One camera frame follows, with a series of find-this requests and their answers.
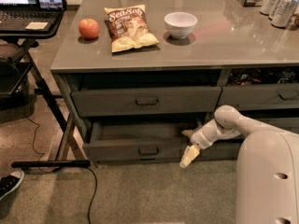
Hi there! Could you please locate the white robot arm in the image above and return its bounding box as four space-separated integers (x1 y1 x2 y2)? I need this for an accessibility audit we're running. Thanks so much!
180 105 299 224

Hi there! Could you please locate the black smartphone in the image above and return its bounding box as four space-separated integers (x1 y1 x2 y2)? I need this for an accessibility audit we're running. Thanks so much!
37 0 66 10

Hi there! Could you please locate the sea salt chip bag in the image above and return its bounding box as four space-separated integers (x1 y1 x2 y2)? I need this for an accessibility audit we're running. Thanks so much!
105 5 159 53

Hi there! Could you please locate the red apple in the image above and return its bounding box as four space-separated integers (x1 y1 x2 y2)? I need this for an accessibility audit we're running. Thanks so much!
78 19 99 40

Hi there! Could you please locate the black and white sneaker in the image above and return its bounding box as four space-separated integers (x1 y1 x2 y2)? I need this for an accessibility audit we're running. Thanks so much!
0 170 24 201

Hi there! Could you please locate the black laptop stand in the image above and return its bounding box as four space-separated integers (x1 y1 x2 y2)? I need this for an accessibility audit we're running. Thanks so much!
0 9 92 170

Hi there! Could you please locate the white can right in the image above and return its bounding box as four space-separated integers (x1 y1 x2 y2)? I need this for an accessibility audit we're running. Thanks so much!
271 0 299 28

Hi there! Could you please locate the white ceramic bowl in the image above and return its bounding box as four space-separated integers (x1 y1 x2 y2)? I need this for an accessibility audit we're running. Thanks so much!
164 12 197 39

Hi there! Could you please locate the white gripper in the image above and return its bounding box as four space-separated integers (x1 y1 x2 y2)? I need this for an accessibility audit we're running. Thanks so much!
179 119 240 168

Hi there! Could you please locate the black floor cable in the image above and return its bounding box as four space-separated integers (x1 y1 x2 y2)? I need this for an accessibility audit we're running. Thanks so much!
21 103 98 224

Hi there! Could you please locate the yellow sticky note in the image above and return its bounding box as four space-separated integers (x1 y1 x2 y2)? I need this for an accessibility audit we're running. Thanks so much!
25 22 48 30

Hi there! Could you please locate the black laptop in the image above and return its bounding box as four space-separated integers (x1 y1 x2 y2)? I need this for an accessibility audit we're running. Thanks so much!
0 0 63 34

